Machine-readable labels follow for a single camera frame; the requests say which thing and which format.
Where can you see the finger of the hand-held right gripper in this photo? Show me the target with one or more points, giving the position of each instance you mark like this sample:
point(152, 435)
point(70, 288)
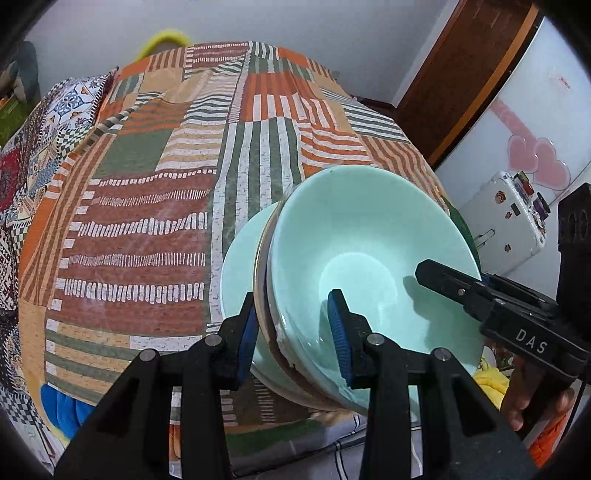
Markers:
point(517, 288)
point(448, 286)

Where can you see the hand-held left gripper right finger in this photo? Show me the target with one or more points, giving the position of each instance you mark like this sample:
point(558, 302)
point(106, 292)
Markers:
point(339, 341)

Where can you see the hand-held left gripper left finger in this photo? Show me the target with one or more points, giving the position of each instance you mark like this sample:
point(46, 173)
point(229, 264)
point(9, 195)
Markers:
point(247, 341)

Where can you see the mint green plate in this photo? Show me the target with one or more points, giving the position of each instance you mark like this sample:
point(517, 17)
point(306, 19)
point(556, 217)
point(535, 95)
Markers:
point(240, 277)

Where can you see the pink bowl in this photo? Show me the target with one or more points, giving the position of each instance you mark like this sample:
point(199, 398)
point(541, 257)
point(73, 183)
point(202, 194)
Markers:
point(260, 277)

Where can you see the mint green bowl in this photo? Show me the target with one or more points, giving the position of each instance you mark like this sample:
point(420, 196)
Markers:
point(360, 230)

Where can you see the person's right hand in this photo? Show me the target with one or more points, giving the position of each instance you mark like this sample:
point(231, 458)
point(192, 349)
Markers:
point(531, 401)

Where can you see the green cloth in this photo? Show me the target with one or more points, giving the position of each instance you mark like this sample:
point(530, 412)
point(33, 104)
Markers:
point(466, 240)

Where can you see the yellow printed cloth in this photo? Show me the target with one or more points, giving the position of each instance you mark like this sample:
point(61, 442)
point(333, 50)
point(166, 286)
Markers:
point(489, 383)

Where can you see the white suitcase with stickers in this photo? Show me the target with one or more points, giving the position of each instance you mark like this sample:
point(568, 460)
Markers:
point(503, 226)

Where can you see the striped patchwork tablecloth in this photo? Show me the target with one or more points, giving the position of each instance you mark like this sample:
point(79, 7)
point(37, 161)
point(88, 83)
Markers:
point(138, 207)

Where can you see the blue cloth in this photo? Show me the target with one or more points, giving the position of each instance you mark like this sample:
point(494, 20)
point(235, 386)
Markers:
point(64, 410)

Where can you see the brown wooden door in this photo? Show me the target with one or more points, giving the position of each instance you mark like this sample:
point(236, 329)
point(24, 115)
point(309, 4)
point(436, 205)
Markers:
point(466, 78)

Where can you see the patterned quilt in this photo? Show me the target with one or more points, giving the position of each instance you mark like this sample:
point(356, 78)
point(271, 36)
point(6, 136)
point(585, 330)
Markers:
point(32, 147)

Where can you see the green bag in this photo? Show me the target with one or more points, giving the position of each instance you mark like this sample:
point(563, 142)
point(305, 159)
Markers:
point(14, 120)

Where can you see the grey plush toy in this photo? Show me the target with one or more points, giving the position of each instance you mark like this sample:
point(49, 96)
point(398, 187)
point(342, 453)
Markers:
point(27, 69)

